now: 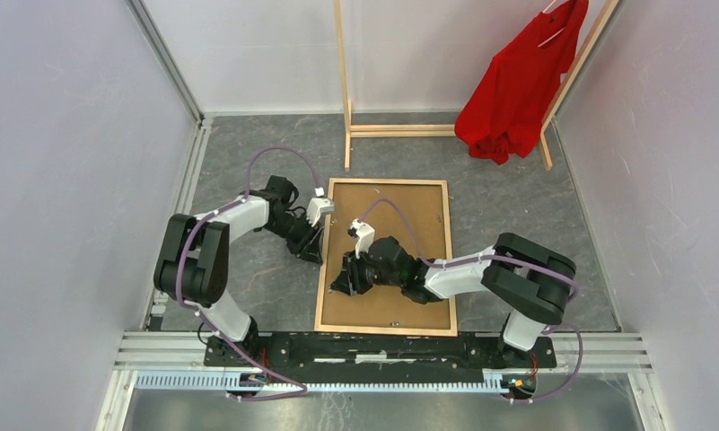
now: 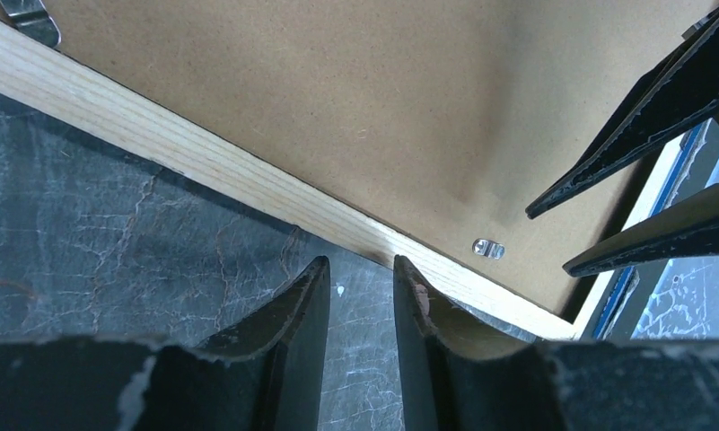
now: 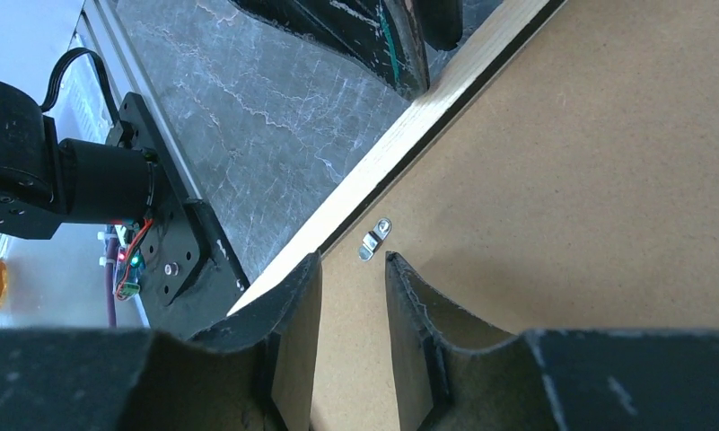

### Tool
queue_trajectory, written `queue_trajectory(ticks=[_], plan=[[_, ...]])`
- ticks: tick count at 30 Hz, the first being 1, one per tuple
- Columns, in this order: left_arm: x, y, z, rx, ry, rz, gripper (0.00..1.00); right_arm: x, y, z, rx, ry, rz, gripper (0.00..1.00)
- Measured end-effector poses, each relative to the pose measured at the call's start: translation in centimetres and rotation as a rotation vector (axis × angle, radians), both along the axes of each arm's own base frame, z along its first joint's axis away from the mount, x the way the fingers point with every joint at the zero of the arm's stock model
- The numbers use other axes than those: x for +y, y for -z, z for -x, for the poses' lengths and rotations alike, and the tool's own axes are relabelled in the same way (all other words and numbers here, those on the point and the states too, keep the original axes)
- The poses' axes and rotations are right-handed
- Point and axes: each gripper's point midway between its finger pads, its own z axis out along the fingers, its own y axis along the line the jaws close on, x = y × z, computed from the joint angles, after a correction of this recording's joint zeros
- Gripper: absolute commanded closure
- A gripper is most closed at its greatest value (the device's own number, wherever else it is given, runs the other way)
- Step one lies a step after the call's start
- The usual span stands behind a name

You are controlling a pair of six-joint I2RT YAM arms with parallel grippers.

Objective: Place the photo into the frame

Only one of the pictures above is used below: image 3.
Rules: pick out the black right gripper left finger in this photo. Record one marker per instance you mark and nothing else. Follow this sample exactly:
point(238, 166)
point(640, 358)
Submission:
point(253, 370)

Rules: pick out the brown backing board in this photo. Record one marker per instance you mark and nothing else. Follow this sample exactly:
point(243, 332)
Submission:
point(580, 189)

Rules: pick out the aluminium rail frame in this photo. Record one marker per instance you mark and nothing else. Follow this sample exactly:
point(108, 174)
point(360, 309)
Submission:
point(103, 32)

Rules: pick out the silver frame turn clip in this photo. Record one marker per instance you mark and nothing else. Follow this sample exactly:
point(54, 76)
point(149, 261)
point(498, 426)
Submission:
point(374, 239)

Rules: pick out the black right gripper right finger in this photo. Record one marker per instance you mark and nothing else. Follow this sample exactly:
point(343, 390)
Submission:
point(454, 371)

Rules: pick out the wooden picture frame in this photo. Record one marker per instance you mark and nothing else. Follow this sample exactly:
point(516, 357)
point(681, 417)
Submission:
point(482, 57)

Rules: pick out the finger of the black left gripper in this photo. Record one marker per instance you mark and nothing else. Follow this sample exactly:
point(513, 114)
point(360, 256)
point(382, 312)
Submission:
point(441, 22)
point(384, 37)

